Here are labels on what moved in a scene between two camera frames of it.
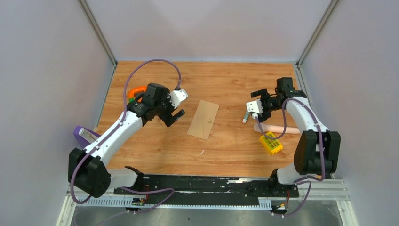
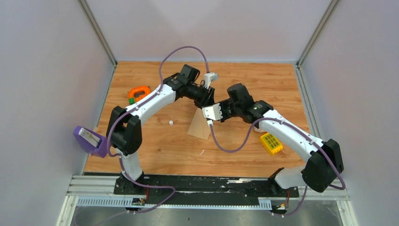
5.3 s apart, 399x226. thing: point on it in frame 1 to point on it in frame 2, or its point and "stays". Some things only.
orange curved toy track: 131,92 stays
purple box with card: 83,136 stays
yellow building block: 274,146 stays
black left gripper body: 164,108 to 199,95
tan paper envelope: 203,119 stays
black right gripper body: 270,103 to 229,110
